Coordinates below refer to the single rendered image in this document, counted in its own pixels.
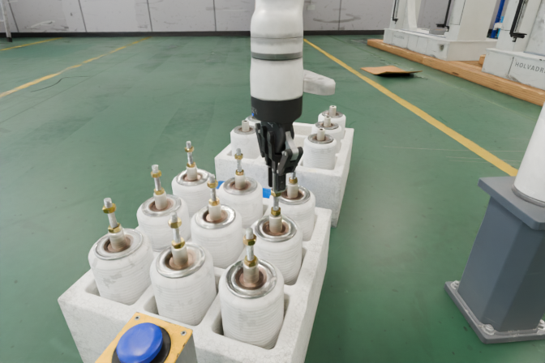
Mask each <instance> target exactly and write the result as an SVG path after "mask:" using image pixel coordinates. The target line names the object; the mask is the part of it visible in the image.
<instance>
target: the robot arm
mask: <svg viewBox="0 0 545 363"><path fill-rule="evenodd" d="M303 3H304V0H255V12H254V14H253V16H252V18H251V72H250V81H251V114H252V116H253V117H254V118H255V119H257V120H259V121H261V122H258V123H255V132H256V136H257V140H258V144H259V148H260V155H261V157H262V158H264V163H265V164H266V165H267V181H268V186H269V187H272V191H273V192H274V193H275V194H276V193H281V192H284V191H285V190H286V174H287V173H293V172H294V170H295V169H296V167H297V165H298V163H299V161H300V160H301V158H302V156H303V148H302V147H296V146H295V144H294V141H293V140H294V126H293V123H294V121H295V120H297V119H298V118H300V117H301V115H302V112H303V92H308V93H313V94H317V95H323V96H328V95H333V94H335V84H336V83H335V82H334V80H333V79H330V78H327V77H324V76H323V75H318V74H316V73H314V72H311V71H309V70H304V69H303ZM512 190H513V192H514V194H516V195H517V196H518V197H519V198H521V199H523V200H525V201H527V202H528V203H532V204H534V205H536V206H539V207H544V208H545V102H544V104H543V108H542V110H541V113H540V114H539V119H538V121H537V123H536V126H535V128H534V132H533V134H532V136H531V138H530V142H529V144H528V147H527V149H526V153H525V155H524V157H523V160H522V162H521V165H520V168H519V170H518V172H517V176H516V178H515V181H514V183H513V187H512Z"/></svg>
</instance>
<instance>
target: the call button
mask: <svg viewBox="0 0 545 363"><path fill-rule="evenodd" d="M162 344H163V337H162V333H161V329H160V328H159V326H157V325H156V324H154V323H150V322H143V323H140V324H137V325H135V326H133V327H131V328H130V329H128V330H127V331H126V332H125V333H124V334H123V335H122V337H121V338H120V340H119V341H118V345H117V354H118V359H119V360H120V362H121V363H149V362H150V361H152V360H153V359H154V358H155V356H156V355H157V354H158V353H159V352H160V350H161V346H162Z"/></svg>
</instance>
